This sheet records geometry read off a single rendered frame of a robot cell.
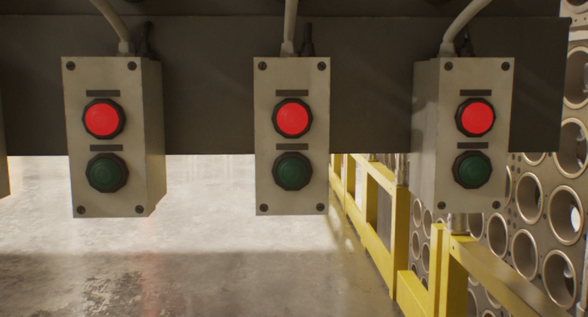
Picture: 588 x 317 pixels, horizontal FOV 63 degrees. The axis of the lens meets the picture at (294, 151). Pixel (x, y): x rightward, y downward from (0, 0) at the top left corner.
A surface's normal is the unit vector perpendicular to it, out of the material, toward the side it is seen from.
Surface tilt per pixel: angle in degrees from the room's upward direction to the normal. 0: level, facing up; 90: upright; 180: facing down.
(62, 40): 90
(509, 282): 0
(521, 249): 83
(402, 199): 90
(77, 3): 90
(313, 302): 0
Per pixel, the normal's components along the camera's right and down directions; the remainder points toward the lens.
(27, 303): 0.00, -0.99
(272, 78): 0.04, 0.15
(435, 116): -1.00, 0.00
